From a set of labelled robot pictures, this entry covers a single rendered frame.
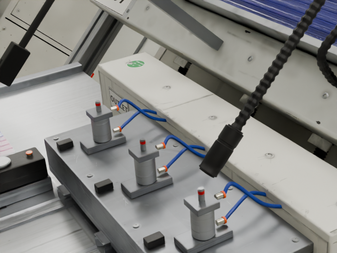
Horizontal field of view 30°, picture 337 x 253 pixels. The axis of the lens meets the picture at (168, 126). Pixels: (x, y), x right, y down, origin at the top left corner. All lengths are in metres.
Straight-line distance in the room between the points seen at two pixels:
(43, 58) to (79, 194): 1.26
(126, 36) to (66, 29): 1.92
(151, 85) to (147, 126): 0.08
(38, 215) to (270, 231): 0.29
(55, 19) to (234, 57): 1.19
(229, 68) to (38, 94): 0.38
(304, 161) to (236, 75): 0.17
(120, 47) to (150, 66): 2.93
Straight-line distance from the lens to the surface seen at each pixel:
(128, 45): 3.79
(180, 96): 0.81
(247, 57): 0.78
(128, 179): 0.67
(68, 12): 1.94
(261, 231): 0.60
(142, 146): 0.64
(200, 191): 0.55
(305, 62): 0.72
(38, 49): 1.93
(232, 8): 0.79
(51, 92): 1.06
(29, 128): 0.95
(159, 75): 0.87
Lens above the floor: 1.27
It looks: 3 degrees down
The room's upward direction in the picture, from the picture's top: 33 degrees clockwise
